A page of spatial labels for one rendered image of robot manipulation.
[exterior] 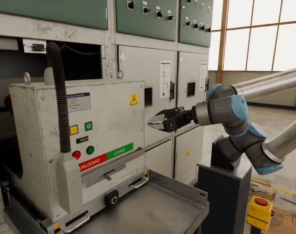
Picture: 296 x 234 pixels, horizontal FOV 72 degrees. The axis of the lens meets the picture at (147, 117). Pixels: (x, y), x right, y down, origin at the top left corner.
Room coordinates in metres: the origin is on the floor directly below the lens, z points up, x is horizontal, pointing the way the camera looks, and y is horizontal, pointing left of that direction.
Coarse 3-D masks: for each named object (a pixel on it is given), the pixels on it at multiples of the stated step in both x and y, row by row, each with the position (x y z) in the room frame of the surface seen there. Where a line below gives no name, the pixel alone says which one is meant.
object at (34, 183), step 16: (80, 80) 0.92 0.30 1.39; (96, 80) 0.92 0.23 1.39; (112, 80) 0.92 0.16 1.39; (128, 80) 0.89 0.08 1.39; (144, 80) 0.97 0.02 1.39; (16, 96) 0.70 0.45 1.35; (32, 96) 0.61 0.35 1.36; (144, 96) 0.97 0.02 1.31; (16, 112) 0.72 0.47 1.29; (32, 112) 0.62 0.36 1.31; (144, 112) 0.97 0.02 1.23; (16, 128) 0.73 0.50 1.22; (32, 128) 0.63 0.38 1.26; (32, 144) 0.65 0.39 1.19; (32, 160) 0.66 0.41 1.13; (16, 176) 0.80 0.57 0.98; (32, 176) 0.68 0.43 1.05; (32, 192) 0.69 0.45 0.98; (48, 192) 0.60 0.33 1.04; (48, 208) 0.61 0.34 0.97
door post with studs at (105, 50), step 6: (108, 0) 1.26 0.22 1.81; (108, 6) 1.26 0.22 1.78; (108, 12) 1.26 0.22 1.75; (108, 18) 1.26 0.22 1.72; (108, 24) 1.26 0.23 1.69; (108, 30) 1.26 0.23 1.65; (108, 36) 1.26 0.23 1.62; (108, 42) 1.25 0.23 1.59; (102, 48) 1.22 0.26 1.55; (108, 48) 1.25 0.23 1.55; (102, 54) 1.22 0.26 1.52; (108, 54) 1.25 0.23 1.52; (102, 60) 1.22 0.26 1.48; (108, 60) 1.25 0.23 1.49; (102, 66) 1.22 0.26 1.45; (108, 66) 1.25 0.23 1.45; (102, 72) 1.26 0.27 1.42; (108, 72) 1.25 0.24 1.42; (102, 78) 1.26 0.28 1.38
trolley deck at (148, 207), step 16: (128, 192) 0.88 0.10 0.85; (144, 192) 0.88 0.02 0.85; (160, 192) 0.88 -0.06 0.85; (32, 208) 0.77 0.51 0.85; (112, 208) 0.77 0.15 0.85; (128, 208) 0.77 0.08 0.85; (144, 208) 0.77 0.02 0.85; (160, 208) 0.77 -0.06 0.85; (176, 208) 0.77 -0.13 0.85; (192, 208) 0.77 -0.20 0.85; (208, 208) 0.80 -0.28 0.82; (16, 224) 0.67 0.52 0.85; (96, 224) 0.67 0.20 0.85; (112, 224) 0.67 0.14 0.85; (128, 224) 0.67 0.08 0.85; (144, 224) 0.67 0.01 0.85; (160, 224) 0.67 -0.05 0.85; (176, 224) 0.67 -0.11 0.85; (192, 224) 0.68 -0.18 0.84
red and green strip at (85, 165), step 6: (132, 144) 0.90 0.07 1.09; (114, 150) 0.82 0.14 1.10; (120, 150) 0.84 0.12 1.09; (126, 150) 0.87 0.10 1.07; (102, 156) 0.77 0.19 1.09; (108, 156) 0.79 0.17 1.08; (114, 156) 0.82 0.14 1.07; (84, 162) 0.70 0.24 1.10; (90, 162) 0.72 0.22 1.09; (96, 162) 0.74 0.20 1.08; (84, 168) 0.70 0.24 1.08
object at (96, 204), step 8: (136, 176) 0.90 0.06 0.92; (120, 184) 0.83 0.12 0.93; (128, 184) 0.86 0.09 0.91; (136, 184) 0.90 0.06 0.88; (120, 192) 0.82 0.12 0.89; (96, 200) 0.72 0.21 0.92; (104, 200) 0.75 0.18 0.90; (88, 208) 0.69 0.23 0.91; (96, 208) 0.72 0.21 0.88; (64, 216) 0.62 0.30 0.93; (72, 216) 0.64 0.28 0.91; (80, 216) 0.66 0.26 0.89; (48, 224) 0.59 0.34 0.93; (72, 224) 0.64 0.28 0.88; (48, 232) 0.57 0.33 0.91; (56, 232) 0.59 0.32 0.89
